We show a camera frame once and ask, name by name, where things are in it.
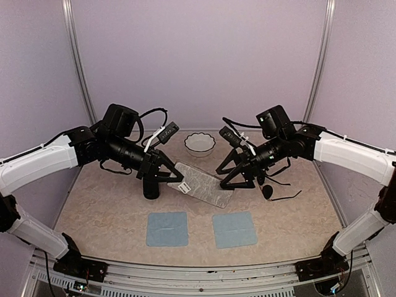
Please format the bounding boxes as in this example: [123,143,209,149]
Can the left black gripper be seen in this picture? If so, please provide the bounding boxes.
[106,133,183,183]

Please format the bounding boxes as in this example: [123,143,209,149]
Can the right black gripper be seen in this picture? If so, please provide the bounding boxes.
[217,133,288,188]

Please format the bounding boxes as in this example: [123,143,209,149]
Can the grey glasses case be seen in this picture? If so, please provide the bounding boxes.
[167,161,234,209]

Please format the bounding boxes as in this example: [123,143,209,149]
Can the blue cleaning cloth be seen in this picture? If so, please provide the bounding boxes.
[212,212,258,249]
[146,212,189,248]

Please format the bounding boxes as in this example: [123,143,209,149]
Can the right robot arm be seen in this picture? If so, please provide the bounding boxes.
[216,105,395,275]

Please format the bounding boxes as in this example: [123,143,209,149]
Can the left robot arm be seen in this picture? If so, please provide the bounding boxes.
[1,103,184,275]

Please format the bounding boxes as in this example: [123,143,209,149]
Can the black aviator sunglasses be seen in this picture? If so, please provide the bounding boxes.
[256,174,302,202]

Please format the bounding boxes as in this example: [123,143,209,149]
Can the black glasses case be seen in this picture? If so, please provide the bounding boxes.
[143,179,160,200]

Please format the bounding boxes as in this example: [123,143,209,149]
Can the white scalloped bowl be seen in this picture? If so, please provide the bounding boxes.
[184,132,216,158]

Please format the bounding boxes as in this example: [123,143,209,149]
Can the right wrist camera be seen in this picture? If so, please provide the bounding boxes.
[219,126,256,156]

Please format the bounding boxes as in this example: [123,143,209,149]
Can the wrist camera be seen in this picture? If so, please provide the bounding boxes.
[144,122,179,153]
[219,126,256,156]

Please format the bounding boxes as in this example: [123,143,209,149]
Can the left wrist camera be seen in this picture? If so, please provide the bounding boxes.
[144,122,179,153]

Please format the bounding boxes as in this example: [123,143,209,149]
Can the right aluminium frame post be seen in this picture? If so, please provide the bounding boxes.
[303,0,336,122]

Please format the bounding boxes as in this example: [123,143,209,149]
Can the aluminium frame post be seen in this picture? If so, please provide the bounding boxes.
[62,0,97,124]
[303,0,336,122]

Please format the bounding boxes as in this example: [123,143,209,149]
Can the front aluminium rail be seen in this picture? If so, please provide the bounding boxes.
[22,246,383,296]

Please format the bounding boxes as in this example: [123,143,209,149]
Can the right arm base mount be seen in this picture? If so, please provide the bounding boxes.
[295,232,350,282]

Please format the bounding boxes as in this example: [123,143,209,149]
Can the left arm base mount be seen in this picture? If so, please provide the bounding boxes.
[53,233,108,283]

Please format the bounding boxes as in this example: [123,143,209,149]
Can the left aluminium frame post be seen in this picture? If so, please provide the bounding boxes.
[62,0,97,124]

